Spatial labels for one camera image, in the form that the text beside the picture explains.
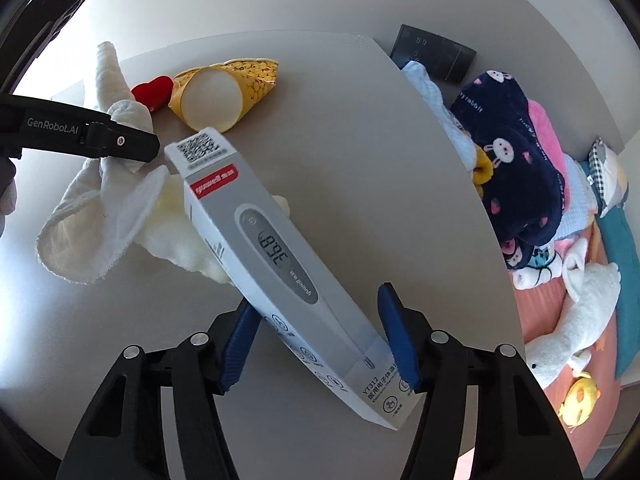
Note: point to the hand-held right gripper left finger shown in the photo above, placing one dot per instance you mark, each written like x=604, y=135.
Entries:
x=240, y=345

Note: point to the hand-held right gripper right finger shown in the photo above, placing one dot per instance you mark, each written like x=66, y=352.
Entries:
x=400, y=340

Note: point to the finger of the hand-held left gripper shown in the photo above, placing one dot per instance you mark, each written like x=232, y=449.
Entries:
x=130, y=142

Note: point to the white cloth pad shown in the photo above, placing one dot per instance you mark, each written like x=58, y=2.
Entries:
x=95, y=220

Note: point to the grey white thermometer box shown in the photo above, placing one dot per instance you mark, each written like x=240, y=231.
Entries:
x=280, y=240

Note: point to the person's left hand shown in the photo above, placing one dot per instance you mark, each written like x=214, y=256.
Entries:
x=7, y=190

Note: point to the red heart plush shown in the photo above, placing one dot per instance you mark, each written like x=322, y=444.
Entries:
x=152, y=91

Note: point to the cream fluffy cloth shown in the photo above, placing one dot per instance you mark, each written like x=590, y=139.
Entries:
x=175, y=240

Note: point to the pink bed sheet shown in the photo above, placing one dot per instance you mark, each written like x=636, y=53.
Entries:
x=542, y=310

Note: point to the cartoon print cloth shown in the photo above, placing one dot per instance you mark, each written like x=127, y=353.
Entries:
x=530, y=265

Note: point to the white plush rabbit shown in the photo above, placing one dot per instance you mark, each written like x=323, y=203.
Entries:
x=580, y=310

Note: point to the yellow chick toy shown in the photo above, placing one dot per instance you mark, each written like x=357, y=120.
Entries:
x=580, y=397

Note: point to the mustard yellow cloth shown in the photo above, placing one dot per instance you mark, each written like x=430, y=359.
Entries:
x=482, y=167

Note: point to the white and blue folded blanket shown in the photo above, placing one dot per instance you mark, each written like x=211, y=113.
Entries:
x=575, y=200

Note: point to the light blue cloth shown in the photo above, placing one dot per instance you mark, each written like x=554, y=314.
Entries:
x=440, y=110

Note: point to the teal pillow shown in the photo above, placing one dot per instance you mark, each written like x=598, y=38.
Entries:
x=627, y=285

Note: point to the pink blanket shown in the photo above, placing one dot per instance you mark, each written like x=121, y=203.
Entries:
x=545, y=125

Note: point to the checkered pillow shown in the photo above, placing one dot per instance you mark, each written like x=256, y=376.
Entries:
x=607, y=175

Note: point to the black wall socket panel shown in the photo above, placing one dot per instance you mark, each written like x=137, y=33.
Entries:
x=435, y=52

